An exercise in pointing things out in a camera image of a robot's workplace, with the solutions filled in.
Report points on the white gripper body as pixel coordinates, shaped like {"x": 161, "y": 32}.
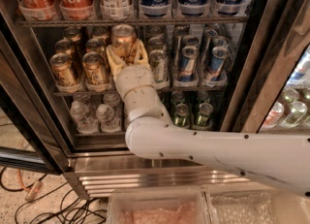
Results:
{"x": 135, "y": 79}

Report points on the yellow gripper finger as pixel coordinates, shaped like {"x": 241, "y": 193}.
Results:
{"x": 115, "y": 62}
{"x": 141, "y": 55}

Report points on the orange can column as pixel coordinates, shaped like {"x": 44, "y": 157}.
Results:
{"x": 94, "y": 68}
{"x": 124, "y": 42}
{"x": 97, "y": 45}

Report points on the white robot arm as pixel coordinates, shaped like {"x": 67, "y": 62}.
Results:
{"x": 279, "y": 161}

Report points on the green white soda can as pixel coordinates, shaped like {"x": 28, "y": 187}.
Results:
{"x": 159, "y": 65}

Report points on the blue energy can front left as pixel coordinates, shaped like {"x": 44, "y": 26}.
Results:
{"x": 187, "y": 63}

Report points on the blue energy can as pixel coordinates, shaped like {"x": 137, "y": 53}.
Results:
{"x": 217, "y": 60}
{"x": 187, "y": 63}

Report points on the orange can front left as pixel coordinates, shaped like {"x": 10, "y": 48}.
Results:
{"x": 61, "y": 66}

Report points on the orange can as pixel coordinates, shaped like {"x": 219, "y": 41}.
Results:
{"x": 61, "y": 66}
{"x": 66, "y": 46}

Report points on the orange can middle left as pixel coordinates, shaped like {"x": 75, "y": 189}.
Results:
{"x": 66, "y": 46}

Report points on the green can front middle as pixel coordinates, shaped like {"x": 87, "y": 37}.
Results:
{"x": 181, "y": 116}

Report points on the green can front right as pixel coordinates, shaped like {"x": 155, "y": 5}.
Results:
{"x": 203, "y": 115}

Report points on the blue energy can front right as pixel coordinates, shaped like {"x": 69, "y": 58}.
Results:
{"x": 217, "y": 60}

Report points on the stainless steel fridge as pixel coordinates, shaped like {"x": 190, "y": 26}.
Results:
{"x": 266, "y": 43}

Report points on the water bottle front left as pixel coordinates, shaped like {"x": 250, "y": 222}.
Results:
{"x": 86, "y": 123}

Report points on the clear bin pink contents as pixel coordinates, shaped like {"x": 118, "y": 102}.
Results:
{"x": 158, "y": 205}

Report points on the clear bin right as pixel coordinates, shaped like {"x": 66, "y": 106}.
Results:
{"x": 253, "y": 203}

